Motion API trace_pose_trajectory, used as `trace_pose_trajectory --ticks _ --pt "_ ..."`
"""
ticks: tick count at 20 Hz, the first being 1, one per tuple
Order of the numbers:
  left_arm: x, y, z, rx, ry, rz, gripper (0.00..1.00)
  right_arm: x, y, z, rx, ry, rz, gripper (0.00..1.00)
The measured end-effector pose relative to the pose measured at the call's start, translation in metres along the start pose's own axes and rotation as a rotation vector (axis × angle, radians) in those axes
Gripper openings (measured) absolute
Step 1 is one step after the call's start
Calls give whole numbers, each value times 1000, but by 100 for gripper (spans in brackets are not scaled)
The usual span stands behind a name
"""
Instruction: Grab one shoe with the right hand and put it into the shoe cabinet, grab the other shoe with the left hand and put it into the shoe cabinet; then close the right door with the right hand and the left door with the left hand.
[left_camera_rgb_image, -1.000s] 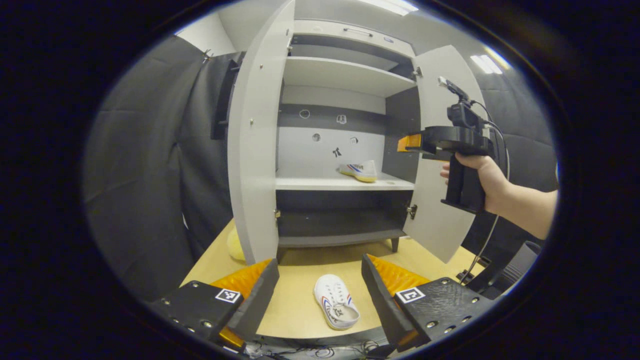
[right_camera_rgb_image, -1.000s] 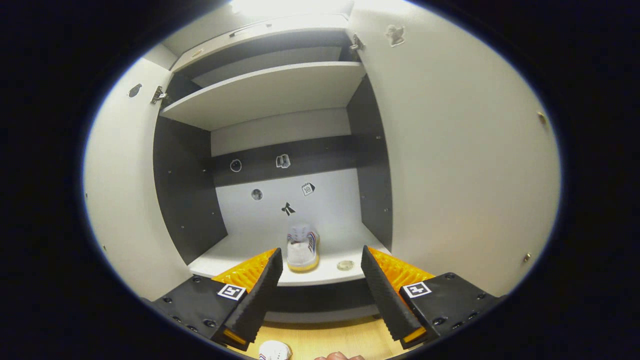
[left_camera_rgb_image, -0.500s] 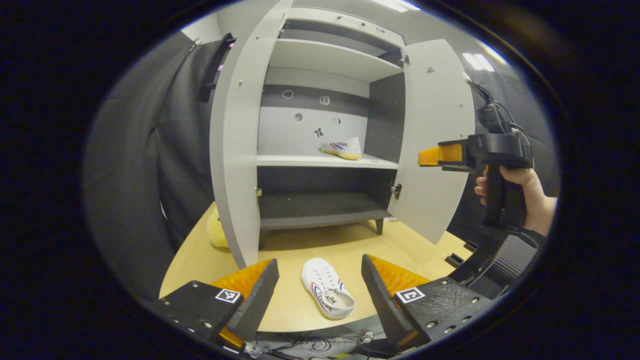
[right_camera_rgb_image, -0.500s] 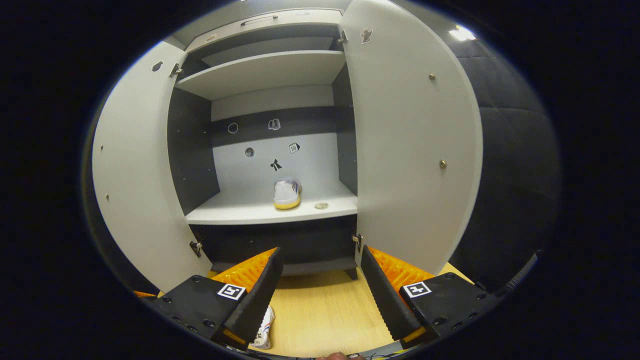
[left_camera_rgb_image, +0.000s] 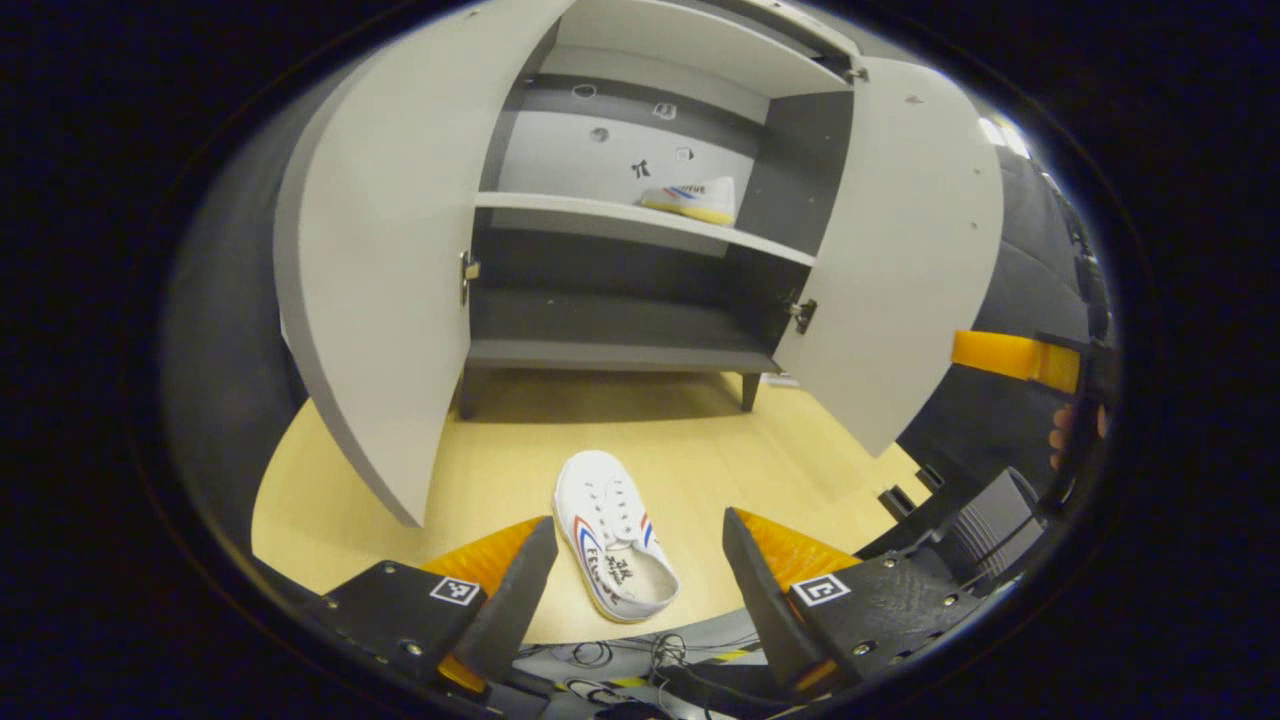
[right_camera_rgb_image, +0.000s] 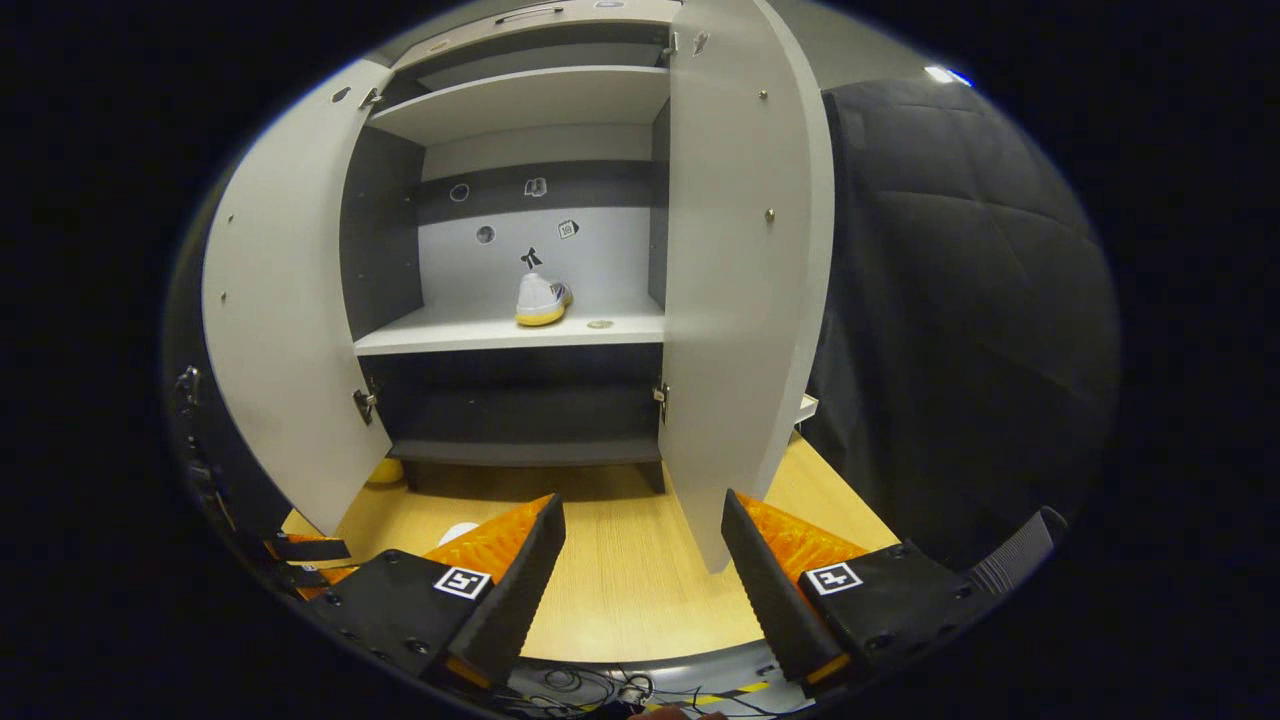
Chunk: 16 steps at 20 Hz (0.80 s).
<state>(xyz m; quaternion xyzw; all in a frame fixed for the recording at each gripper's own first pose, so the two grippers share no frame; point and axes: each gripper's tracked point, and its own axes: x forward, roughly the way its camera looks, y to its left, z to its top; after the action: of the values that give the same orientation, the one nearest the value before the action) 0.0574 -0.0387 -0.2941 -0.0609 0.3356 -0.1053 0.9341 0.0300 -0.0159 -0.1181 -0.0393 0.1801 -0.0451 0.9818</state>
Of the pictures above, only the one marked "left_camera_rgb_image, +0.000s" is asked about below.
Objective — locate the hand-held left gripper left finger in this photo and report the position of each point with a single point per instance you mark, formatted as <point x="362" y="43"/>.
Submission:
<point x="510" y="610"/>

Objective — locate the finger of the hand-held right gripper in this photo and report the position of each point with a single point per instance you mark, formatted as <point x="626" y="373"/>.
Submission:
<point x="1010" y="355"/>

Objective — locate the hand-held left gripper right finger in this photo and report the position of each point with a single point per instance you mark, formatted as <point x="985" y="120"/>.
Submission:
<point x="765" y="600"/>

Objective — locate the white canvas shoe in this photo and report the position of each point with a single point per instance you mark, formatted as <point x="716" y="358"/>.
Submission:
<point x="610" y="530"/>
<point x="695" y="198"/>

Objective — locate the grey shoe cabinet door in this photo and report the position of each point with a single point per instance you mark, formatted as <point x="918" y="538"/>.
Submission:
<point x="900" y="260"/>
<point x="390" y="250"/>

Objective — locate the grey shoe cabinet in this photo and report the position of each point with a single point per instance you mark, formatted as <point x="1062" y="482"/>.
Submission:
<point x="620" y="320"/>

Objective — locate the black quilted cloth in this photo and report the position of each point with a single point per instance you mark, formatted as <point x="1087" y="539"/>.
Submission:
<point x="225" y="350"/>
<point x="1010" y="420"/>

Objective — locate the black chair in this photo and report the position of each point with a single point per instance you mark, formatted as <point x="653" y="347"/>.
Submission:
<point x="980" y="530"/>

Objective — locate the small ceiling light panel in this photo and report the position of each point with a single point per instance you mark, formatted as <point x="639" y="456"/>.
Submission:
<point x="1003" y="135"/>

